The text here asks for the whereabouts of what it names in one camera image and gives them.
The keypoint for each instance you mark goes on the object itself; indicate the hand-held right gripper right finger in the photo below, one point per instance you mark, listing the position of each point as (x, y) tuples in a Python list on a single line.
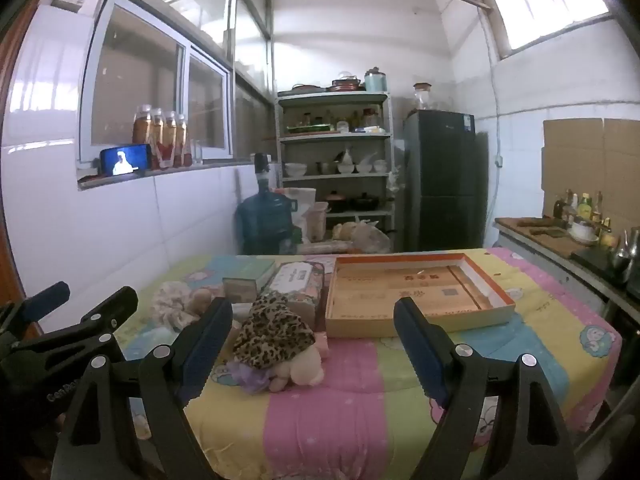
[(420, 350)]

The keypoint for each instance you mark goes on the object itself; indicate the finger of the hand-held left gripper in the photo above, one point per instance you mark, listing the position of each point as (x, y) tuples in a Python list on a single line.
[(115, 305), (45, 297)]

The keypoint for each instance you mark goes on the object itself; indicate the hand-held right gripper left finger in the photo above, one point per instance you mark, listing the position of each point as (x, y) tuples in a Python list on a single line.
[(205, 345)]

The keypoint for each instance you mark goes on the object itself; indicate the pale mesh bath pouf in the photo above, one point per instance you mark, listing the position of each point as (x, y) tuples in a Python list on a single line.
[(170, 305)]

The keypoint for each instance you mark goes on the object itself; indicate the leopard print cloth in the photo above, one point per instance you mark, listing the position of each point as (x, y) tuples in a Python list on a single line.
[(272, 330)]

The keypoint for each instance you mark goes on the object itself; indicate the shallow cardboard box orange rim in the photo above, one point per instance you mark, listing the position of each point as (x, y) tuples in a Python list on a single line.
[(360, 290)]

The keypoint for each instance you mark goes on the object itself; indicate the white plush toy purple hat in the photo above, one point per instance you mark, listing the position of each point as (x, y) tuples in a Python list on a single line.
[(305, 365)]

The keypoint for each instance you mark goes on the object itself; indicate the small brown box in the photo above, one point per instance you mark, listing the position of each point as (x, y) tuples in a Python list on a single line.
[(240, 290)]

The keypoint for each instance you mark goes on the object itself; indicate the pastel patchwork printed quilt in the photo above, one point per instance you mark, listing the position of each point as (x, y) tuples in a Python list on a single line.
[(350, 410)]

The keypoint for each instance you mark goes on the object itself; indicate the floral tissue pack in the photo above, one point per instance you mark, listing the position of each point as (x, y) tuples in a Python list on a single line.
[(295, 280)]

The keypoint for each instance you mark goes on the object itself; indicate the clear plastic bag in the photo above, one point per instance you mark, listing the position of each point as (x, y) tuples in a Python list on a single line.
[(370, 237)]

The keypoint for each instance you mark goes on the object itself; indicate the blue water jug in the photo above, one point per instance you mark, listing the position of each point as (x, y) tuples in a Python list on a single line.
[(265, 222)]

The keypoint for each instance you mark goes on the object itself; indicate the black smartphone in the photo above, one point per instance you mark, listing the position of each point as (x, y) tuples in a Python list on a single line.
[(125, 161)]

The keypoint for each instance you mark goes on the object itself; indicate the wooden cutting board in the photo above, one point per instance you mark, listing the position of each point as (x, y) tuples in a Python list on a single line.
[(520, 234)]

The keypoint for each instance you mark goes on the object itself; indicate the black pot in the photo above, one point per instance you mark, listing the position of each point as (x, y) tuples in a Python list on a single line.
[(369, 202)]

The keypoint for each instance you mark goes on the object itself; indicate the kitchen counter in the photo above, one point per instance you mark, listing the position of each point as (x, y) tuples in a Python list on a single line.
[(550, 260)]

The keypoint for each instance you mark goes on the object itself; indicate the white plastic container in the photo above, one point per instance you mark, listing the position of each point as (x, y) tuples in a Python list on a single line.
[(316, 222)]

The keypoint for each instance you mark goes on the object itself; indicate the pot with red lid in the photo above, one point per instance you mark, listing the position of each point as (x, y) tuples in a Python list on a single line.
[(336, 201)]

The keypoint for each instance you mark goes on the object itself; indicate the dark refrigerator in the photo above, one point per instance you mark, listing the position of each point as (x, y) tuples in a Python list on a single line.
[(445, 180)]

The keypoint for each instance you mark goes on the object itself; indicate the white sack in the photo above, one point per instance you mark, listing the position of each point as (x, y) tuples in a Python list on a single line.
[(297, 200)]

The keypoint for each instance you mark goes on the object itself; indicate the kitchen cleaver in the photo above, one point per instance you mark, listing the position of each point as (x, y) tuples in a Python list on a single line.
[(547, 233), (535, 222)]

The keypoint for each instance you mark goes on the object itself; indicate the clear drinking glass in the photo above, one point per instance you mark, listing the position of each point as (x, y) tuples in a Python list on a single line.
[(197, 152)]

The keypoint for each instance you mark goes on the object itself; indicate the black water pump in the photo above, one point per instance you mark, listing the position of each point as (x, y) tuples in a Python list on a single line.
[(261, 170)]

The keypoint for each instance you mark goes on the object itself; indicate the small white bowl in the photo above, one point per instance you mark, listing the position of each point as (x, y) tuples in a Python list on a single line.
[(380, 166)]

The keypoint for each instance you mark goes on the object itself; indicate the wide white bowl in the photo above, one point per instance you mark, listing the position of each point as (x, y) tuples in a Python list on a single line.
[(295, 170)]

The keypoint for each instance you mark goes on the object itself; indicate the black induction cooktop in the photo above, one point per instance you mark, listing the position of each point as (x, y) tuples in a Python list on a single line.
[(595, 260)]

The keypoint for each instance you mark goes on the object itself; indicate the white bowl with spoon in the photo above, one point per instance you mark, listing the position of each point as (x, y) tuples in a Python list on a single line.
[(346, 167)]

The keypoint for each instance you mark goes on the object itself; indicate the dark sauce bottle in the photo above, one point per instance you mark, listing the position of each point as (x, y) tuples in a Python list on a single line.
[(560, 207)]

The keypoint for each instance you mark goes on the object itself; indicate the white bowl on counter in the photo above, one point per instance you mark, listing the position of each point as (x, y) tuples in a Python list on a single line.
[(584, 232)]

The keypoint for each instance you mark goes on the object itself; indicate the green condiment bottle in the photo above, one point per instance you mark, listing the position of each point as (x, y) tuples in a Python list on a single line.
[(585, 206)]

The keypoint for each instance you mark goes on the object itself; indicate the steel kettle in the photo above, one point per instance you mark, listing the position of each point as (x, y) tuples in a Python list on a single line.
[(625, 255)]

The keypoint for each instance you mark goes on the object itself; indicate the white metal shelf rack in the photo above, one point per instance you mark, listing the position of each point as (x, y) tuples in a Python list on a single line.
[(334, 136)]

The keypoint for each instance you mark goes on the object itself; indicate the sliding aluminium window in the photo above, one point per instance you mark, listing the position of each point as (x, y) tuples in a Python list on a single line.
[(145, 75)]

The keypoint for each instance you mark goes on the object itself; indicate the glass jar brown lid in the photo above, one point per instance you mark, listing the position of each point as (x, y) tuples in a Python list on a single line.
[(422, 97)]

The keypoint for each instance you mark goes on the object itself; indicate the cardboard sheet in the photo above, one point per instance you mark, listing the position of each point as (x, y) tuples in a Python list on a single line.
[(590, 160)]

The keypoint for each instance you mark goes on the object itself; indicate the teal canister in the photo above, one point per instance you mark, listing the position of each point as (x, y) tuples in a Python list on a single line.
[(375, 81)]

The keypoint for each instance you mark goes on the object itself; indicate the red lidded pan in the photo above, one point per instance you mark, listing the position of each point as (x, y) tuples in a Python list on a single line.
[(346, 82)]

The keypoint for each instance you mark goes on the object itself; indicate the small high window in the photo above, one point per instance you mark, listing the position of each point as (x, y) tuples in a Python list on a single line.
[(540, 5)]

